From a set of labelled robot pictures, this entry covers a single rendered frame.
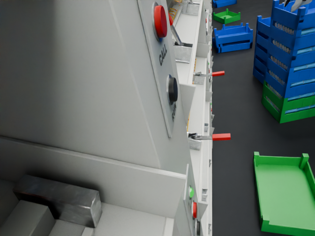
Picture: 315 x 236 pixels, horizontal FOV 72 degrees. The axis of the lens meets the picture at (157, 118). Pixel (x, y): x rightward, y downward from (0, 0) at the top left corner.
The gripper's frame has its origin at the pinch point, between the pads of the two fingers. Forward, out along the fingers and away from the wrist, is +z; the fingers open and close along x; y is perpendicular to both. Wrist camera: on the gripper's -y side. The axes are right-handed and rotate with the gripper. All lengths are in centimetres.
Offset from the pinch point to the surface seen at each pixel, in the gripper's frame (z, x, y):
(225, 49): 76, 72, 51
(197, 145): 8, -44, -54
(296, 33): 8.2, -4.9, 7.8
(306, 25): 4.8, -4.3, 9.9
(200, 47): 14.3, -4.0, -32.6
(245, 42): 69, 71, 69
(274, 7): 7.9, 13.7, 10.0
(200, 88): 13.4, -23.8, -41.8
